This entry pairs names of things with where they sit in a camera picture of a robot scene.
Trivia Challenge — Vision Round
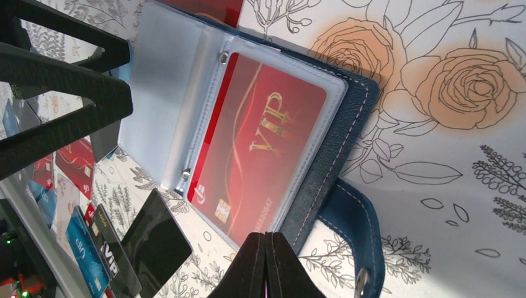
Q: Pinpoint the lone red vip card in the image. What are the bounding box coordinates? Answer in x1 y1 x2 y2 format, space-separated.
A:
161 0 244 27

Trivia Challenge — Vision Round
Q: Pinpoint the blue card centre pile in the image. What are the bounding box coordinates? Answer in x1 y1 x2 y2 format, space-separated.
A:
66 205 110 298

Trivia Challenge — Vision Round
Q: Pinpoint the black vip card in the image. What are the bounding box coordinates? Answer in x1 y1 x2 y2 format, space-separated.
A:
89 205 142 298

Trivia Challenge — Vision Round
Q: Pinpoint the black card upper left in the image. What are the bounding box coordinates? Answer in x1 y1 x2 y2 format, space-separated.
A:
90 121 120 162

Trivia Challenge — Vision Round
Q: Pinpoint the blue card front left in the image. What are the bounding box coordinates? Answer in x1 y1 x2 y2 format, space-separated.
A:
28 180 57 228

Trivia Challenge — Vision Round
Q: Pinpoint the blue leather card holder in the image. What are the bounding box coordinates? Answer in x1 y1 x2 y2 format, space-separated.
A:
118 1 385 297

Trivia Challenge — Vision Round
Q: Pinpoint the floral patterned table mat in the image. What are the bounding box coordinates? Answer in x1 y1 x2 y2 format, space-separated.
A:
92 1 525 297

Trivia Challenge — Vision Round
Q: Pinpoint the aluminium rail frame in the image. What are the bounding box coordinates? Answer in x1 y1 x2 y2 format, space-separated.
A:
1 179 90 297

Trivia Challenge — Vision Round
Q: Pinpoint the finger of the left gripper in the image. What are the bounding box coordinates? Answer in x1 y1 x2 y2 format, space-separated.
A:
1 43 133 178
1 0 130 73

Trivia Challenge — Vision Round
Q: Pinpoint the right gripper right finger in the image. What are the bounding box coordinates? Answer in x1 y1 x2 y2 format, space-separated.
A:
265 232 325 298

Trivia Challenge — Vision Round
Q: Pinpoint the small black card top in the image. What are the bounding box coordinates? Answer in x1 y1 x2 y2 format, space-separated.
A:
122 189 192 297

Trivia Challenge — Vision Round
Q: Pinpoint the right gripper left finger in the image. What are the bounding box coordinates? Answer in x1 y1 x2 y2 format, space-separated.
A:
208 233 266 298

